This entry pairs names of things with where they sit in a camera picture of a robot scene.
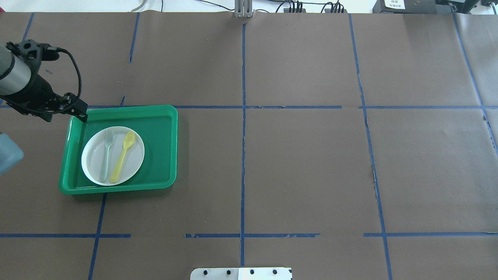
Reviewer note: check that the white mounting plate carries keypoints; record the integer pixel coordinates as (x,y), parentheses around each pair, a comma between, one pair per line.
(250,273)

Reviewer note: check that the brown paper table cover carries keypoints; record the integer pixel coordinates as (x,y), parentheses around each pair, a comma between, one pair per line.
(346,146)

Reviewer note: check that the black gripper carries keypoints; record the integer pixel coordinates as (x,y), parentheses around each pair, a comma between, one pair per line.
(35,93)

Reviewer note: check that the yellow plastic spoon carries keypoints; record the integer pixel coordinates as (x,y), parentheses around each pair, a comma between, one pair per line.
(128,141)

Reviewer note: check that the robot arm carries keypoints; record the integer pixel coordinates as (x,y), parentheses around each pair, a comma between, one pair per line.
(15,74)

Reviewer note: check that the pale grey plastic fork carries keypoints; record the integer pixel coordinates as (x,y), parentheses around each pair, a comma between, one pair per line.
(108,142)

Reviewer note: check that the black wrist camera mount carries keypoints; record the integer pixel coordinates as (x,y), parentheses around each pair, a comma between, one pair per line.
(33,53)

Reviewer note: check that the white round plate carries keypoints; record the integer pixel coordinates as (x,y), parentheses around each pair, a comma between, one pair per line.
(92,156)

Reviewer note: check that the green plastic tray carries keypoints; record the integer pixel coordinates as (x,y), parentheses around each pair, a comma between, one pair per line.
(158,128)

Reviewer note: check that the aluminium frame post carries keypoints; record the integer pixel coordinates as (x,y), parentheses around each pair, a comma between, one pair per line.
(243,9)

